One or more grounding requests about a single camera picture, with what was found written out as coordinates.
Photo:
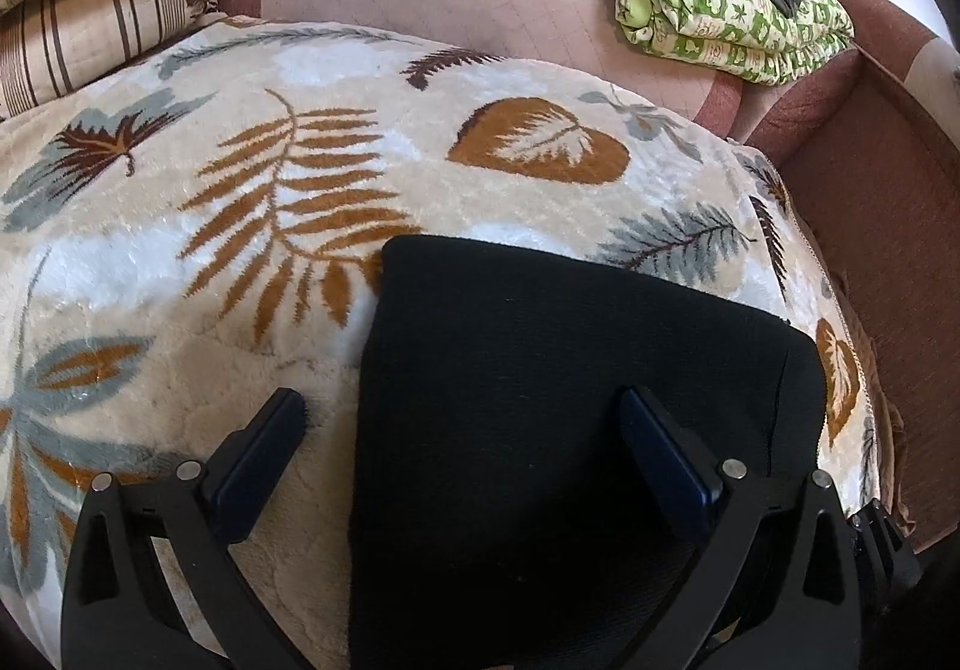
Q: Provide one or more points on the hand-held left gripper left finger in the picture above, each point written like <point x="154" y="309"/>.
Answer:
<point x="255" y="467"/>

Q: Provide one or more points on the striped beige quilt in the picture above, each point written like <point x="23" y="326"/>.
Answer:
<point x="97" y="2"/>

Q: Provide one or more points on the leaf print fleece blanket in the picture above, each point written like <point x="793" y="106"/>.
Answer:
<point x="187" y="302"/>

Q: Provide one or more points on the brown sofa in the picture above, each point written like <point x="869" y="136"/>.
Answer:
<point x="885" y="227"/>

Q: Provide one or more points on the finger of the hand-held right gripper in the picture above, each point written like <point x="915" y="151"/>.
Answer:
<point x="885" y="550"/>

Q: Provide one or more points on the black pants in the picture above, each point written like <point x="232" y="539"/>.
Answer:
<point x="525" y="377"/>

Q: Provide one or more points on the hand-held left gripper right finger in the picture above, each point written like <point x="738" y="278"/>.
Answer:
<point x="667" y="467"/>

